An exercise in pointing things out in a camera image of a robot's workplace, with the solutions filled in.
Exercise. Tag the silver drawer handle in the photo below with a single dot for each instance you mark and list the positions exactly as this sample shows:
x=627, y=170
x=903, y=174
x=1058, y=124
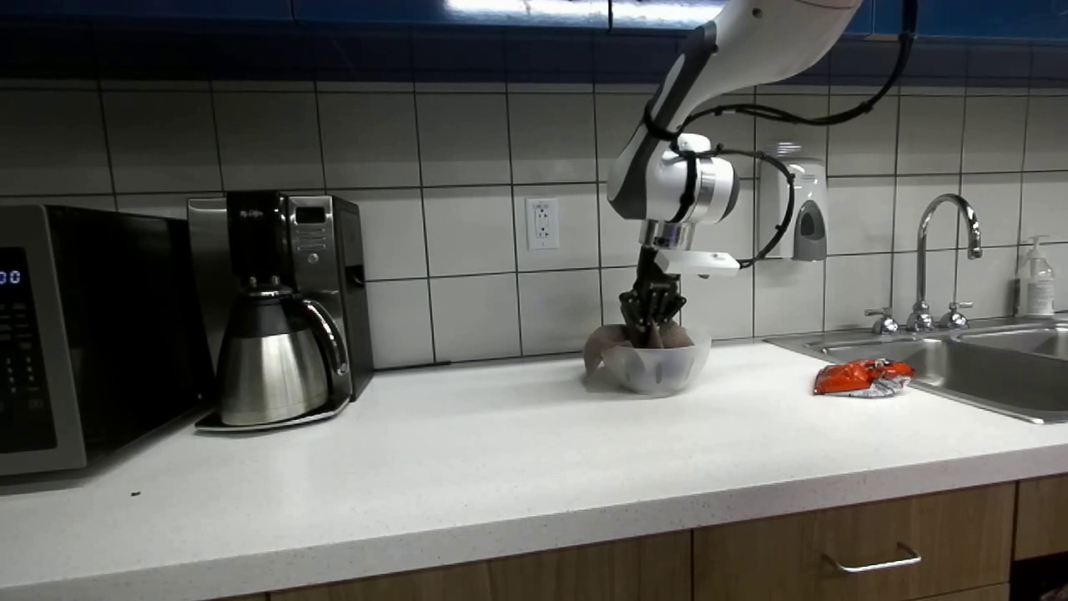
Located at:
x=854, y=568

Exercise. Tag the red orange crumpled wrapper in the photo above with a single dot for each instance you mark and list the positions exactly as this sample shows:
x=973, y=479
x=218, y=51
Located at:
x=862, y=380

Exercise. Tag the stainless steel coffee maker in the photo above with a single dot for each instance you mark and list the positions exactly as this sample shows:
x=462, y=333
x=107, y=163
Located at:
x=285, y=309

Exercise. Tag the wall soap dispenser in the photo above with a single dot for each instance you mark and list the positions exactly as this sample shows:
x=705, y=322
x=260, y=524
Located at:
x=794, y=208

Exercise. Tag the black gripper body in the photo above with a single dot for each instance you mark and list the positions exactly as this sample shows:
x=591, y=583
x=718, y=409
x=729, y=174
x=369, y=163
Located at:
x=656, y=291

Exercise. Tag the white wall outlet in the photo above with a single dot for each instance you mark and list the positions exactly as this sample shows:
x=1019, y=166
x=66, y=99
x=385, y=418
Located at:
x=543, y=223

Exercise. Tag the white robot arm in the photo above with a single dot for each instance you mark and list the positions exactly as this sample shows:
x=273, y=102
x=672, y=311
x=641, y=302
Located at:
x=672, y=179

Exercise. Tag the wooden drawer front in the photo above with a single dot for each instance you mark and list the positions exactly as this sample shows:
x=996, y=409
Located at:
x=964, y=541

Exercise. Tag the black silver microwave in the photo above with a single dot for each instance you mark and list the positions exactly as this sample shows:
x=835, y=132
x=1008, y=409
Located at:
x=101, y=334

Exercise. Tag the clear soap bottle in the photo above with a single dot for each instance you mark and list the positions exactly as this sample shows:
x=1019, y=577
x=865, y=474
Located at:
x=1037, y=282

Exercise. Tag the stainless steel sink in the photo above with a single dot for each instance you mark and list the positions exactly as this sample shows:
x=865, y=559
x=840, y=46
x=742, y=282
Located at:
x=1005, y=369

